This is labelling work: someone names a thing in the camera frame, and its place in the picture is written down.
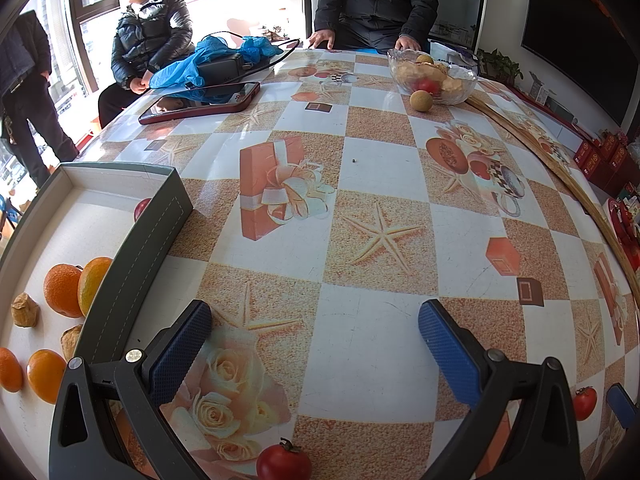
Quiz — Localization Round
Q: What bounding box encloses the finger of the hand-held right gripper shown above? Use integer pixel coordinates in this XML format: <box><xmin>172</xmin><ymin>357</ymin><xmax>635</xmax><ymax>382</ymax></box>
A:
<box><xmin>606</xmin><ymin>382</ymin><xmax>639</xmax><ymax>430</ymax></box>

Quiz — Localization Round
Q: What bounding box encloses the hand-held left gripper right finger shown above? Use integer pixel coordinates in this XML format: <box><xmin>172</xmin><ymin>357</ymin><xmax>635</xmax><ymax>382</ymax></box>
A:
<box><xmin>418</xmin><ymin>299</ymin><xmax>585</xmax><ymax>480</ymax></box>

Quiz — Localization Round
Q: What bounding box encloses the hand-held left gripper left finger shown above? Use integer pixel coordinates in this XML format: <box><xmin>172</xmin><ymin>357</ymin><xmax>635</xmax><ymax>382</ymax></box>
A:
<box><xmin>48</xmin><ymin>299</ymin><xmax>213</xmax><ymax>480</ymax></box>

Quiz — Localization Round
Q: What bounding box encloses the grey shallow box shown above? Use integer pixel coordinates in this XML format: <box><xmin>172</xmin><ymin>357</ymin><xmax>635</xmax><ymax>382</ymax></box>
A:
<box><xmin>0</xmin><ymin>161</ymin><xmax>194</xmax><ymax>461</ymax></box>

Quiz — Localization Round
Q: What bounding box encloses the clear glass bowl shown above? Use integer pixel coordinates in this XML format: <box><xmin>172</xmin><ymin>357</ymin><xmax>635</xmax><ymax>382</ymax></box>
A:
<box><xmin>387</xmin><ymin>49</ymin><xmax>479</xmax><ymax>106</ymax></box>

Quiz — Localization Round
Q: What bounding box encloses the yellow orange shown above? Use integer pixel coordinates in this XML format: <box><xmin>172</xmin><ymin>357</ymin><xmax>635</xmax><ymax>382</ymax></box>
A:
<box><xmin>77</xmin><ymin>256</ymin><xmax>114</xmax><ymax>317</ymax></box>
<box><xmin>26</xmin><ymin>349</ymin><xmax>67</xmax><ymax>405</ymax></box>

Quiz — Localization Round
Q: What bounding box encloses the wrinkled tan walnut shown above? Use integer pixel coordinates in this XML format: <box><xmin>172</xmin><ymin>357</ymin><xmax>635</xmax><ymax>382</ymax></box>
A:
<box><xmin>11</xmin><ymin>292</ymin><xmax>41</xmax><ymax>328</ymax></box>
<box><xmin>60</xmin><ymin>324</ymin><xmax>85</xmax><ymax>362</ymax></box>

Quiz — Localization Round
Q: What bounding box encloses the deep orange tangerine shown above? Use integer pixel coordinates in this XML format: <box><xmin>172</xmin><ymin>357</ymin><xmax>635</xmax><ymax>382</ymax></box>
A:
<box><xmin>43</xmin><ymin>263</ymin><xmax>85</xmax><ymax>319</ymax></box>
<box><xmin>0</xmin><ymin>346</ymin><xmax>24</xmax><ymax>393</ymax></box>

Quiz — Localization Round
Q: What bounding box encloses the red snack tray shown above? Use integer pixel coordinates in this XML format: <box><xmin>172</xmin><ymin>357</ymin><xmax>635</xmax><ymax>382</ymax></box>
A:
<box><xmin>607</xmin><ymin>195</ymin><xmax>640</xmax><ymax>251</ymax></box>

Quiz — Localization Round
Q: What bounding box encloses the long wooden stick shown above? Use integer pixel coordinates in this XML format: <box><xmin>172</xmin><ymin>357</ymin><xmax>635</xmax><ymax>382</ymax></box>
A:
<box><xmin>467</xmin><ymin>97</ymin><xmax>640</xmax><ymax>306</ymax></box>

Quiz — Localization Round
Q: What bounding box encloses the stack of red boxes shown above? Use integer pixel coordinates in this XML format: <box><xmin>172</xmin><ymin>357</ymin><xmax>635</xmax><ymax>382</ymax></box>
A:
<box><xmin>572</xmin><ymin>132</ymin><xmax>631</xmax><ymax>196</ymax></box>

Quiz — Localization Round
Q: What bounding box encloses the smartphone with red case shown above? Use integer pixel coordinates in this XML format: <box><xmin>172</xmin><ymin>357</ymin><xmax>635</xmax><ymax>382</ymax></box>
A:
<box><xmin>138</xmin><ymin>81</ymin><xmax>261</xmax><ymax>126</ymax></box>

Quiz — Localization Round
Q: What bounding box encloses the blue plastic bag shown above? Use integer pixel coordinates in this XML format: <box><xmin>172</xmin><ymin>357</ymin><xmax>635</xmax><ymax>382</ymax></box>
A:
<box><xmin>150</xmin><ymin>35</ymin><xmax>283</xmax><ymax>90</ymax></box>

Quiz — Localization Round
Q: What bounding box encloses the green potted plant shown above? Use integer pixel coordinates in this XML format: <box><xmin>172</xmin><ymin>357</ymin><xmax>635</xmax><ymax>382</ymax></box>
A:
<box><xmin>477</xmin><ymin>49</ymin><xmax>523</xmax><ymax>83</ymax></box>

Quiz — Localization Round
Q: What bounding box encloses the white shopping bag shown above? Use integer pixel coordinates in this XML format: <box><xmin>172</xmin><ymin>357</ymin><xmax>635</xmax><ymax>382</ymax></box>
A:
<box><xmin>430</xmin><ymin>42</ymin><xmax>481</xmax><ymax>68</ymax></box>

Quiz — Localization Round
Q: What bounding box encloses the glass door cabinet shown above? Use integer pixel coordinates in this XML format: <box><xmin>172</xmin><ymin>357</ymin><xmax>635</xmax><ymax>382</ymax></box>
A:
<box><xmin>430</xmin><ymin>0</ymin><xmax>488</xmax><ymax>48</ymax></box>

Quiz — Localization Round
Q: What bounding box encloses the black wall television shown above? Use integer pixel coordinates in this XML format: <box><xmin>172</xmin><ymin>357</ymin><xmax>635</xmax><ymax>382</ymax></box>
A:
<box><xmin>520</xmin><ymin>0</ymin><xmax>640</xmax><ymax>128</ymax></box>

